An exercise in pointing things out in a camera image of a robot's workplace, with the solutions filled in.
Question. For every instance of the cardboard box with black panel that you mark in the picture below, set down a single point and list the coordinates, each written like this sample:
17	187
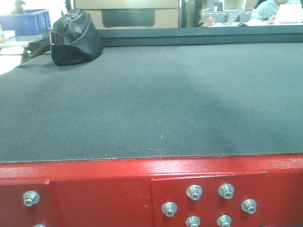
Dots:
131	14

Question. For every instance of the blue crate in background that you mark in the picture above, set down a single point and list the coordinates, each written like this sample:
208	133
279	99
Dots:
32	22

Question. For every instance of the red conveyor frame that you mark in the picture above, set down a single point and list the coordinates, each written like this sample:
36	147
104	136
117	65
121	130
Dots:
130	193

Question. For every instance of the white laptop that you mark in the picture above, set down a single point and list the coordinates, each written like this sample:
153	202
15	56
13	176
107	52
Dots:
289	13

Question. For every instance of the person with long hair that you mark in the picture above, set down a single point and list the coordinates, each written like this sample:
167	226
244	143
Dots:
194	14

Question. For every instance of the black bag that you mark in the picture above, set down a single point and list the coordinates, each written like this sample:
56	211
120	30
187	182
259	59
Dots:
73	40

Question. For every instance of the black conveyor belt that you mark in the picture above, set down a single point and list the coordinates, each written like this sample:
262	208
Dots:
155	93

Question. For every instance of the person in grey hoodie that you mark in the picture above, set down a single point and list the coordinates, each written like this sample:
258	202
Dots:
267	9

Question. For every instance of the silver bolt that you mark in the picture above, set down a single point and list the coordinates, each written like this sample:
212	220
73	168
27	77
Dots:
226	191
193	221
31	198
39	225
224	221
194	192
169	209
249	206

